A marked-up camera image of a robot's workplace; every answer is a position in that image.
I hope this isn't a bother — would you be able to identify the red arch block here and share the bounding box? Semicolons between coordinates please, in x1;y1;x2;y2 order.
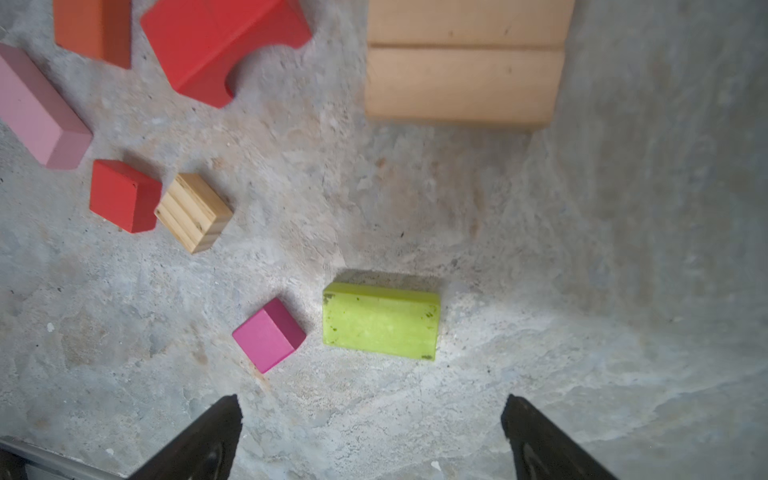
140;0;312;108

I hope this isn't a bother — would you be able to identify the pink wood block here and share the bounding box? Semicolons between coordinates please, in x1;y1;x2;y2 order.
1;44;93;170

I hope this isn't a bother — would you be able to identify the small striped wood cube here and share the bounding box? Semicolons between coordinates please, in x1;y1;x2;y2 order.
155;173;233;254

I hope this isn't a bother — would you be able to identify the magenta cube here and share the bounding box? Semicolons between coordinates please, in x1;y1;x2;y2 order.
232;298;307;374

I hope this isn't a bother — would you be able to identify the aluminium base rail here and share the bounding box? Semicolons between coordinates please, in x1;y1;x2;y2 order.
1;437;121;480

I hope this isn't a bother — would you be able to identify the lime green block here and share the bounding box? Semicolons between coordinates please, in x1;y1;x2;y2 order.
322;282;441;361

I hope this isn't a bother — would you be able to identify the orange wood block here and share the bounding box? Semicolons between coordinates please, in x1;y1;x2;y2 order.
53;0;132;70

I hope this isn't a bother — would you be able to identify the small red cube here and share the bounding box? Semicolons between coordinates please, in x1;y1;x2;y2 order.
89;159;162;234

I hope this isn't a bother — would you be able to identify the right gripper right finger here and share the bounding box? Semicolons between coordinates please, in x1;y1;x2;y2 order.
501;394;617;480

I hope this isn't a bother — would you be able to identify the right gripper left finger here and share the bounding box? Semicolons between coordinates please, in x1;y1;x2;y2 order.
129;395;243;480

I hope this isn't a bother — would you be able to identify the natural wood plank block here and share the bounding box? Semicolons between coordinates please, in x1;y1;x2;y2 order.
367;0;575;49

